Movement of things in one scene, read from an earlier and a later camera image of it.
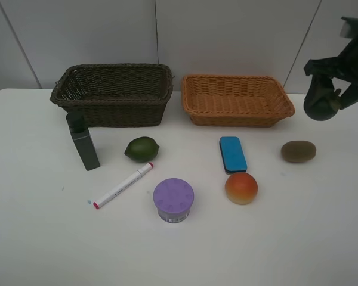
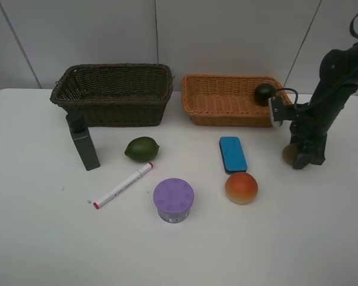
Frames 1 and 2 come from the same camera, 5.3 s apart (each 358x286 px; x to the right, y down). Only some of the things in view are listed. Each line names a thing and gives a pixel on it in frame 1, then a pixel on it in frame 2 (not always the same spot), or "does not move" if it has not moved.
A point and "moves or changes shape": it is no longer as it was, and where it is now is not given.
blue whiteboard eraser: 233,157 does not move
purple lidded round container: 173,198 does not move
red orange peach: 241,187 does not move
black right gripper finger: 320,86 → 302,160
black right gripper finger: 353,93 → 317,158
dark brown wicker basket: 116,95 does not move
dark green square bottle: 83,139 does not move
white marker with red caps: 99,202 does not move
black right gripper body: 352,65 → 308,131
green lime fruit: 142,149 does not move
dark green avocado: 324,108 moves or changes shape
